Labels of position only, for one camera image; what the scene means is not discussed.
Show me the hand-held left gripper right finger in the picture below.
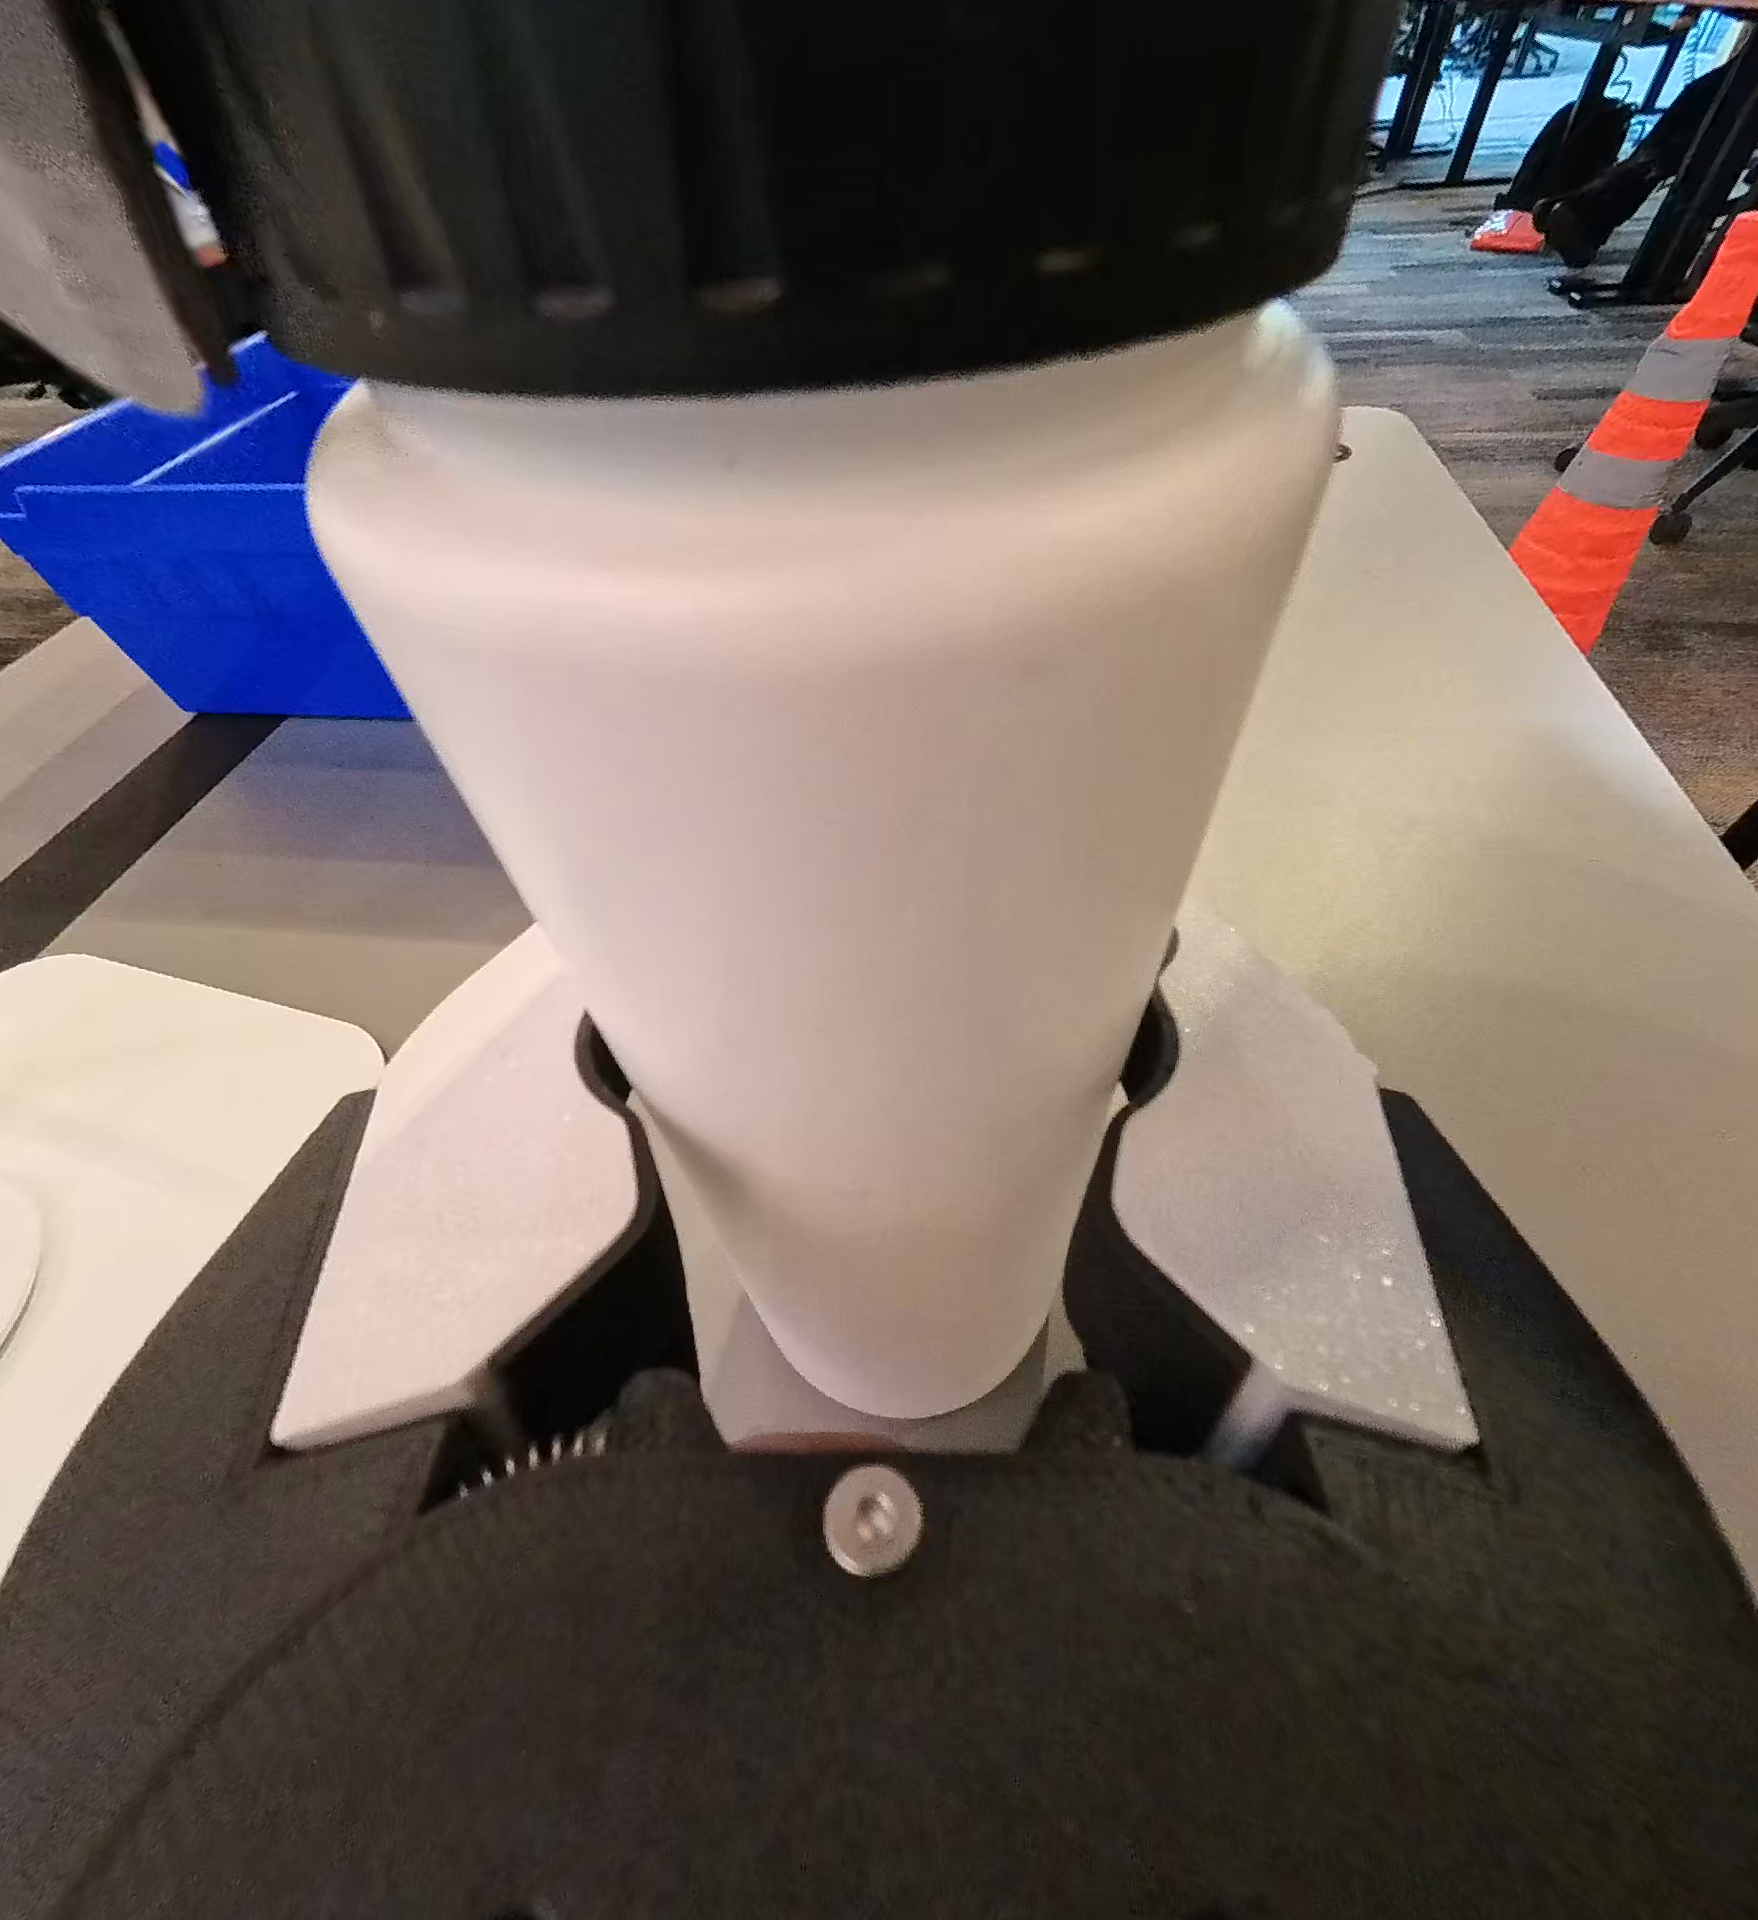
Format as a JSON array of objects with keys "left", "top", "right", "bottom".
[{"left": 1074, "top": 908, "right": 1481, "bottom": 1462}]

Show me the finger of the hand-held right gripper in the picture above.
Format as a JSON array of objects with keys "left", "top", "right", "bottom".
[{"left": 0, "top": 0, "right": 234, "bottom": 416}]

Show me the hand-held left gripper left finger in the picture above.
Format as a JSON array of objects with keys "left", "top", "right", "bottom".
[{"left": 271, "top": 931, "right": 664, "bottom": 1456}]

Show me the blue plastic bin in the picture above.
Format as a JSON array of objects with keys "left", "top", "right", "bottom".
[{"left": 0, "top": 329, "right": 416, "bottom": 723}]

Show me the white bottle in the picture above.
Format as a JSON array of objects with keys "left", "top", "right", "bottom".
[{"left": 309, "top": 300, "right": 1346, "bottom": 1420}]

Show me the black bottle lid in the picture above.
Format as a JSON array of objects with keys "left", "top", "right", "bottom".
[{"left": 113, "top": 0, "right": 1406, "bottom": 398}]

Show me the orange traffic cone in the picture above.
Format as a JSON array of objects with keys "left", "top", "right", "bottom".
[{"left": 1510, "top": 211, "right": 1758, "bottom": 652}]

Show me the black backpack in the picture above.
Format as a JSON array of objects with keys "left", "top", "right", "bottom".
[{"left": 1505, "top": 91, "right": 1661, "bottom": 264}]

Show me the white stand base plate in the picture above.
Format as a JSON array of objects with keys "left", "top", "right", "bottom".
[{"left": 0, "top": 954, "right": 388, "bottom": 1696}]

